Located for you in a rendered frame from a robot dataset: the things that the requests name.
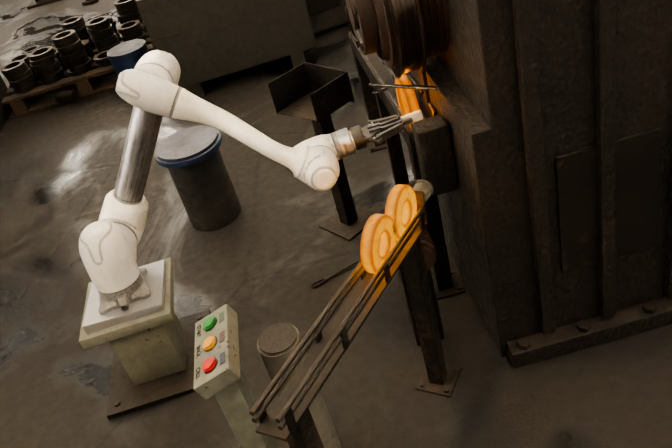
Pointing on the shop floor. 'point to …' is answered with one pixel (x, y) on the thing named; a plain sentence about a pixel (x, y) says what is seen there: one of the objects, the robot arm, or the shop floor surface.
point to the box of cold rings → (225, 12)
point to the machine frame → (558, 139)
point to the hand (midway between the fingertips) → (411, 117)
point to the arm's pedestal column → (153, 365)
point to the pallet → (72, 58)
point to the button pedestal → (227, 379)
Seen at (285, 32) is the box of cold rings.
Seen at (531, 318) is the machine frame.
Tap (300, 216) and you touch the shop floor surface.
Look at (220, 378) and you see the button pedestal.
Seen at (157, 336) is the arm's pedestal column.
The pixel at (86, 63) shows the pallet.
